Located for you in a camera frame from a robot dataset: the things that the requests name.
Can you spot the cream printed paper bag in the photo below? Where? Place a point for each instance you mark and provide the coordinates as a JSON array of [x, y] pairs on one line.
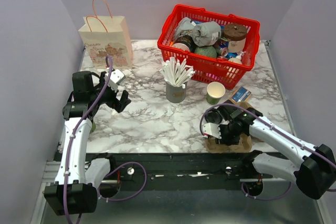
[[107, 35]]

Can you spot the blue yellow card packet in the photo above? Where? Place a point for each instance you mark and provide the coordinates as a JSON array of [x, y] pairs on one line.
[[240, 95]]

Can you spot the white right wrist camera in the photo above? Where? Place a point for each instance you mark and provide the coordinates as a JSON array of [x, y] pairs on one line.
[[212, 129]]

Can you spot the grey wrapped bundle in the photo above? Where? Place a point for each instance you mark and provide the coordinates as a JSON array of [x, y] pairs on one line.
[[206, 34]]

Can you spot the red plastic shopping basket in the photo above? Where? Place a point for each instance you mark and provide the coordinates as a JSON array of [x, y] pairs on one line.
[[208, 69]]

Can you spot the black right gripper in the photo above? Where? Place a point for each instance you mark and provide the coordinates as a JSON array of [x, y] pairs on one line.
[[226, 141]]

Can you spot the brown lidded white tub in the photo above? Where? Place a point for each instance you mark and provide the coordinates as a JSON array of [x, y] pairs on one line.
[[236, 35]]

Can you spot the dark printed paper cup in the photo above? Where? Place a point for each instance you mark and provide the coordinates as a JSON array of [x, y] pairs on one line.
[[184, 41]]

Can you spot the grey straw holder cup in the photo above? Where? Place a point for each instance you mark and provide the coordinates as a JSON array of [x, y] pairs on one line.
[[175, 94]]

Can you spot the white pump bottle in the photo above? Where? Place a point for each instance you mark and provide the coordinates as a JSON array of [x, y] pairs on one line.
[[236, 57]]

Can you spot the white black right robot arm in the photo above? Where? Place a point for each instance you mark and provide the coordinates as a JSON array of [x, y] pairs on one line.
[[310, 167]]

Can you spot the red blue drink can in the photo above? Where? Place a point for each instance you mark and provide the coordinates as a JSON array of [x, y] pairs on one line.
[[221, 48]]

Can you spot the black mounting base rail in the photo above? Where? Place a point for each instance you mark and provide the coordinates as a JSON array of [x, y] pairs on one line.
[[176, 171]]

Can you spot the white wrapped straws bundle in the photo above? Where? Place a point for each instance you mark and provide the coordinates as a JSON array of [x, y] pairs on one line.
[[177, 73]]

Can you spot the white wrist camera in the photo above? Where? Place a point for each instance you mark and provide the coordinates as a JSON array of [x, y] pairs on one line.
[[115, 79], [212, 129]]

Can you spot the brown cardboard cup carrier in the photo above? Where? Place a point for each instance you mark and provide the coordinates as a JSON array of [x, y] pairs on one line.
[[244, 104]]

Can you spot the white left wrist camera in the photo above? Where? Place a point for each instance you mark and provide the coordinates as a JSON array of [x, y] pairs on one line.
[[115, 79]]

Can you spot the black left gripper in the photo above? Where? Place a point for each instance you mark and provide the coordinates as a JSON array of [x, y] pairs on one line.
[[115, 103]]

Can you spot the green textured ball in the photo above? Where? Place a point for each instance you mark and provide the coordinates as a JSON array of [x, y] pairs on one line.
[[207, 51]]

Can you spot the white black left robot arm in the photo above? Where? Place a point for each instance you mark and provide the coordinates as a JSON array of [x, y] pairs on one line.
[[75, 187]]

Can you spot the green paper coffee cup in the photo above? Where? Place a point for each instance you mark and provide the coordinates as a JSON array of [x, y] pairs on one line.
[[93, 127]]

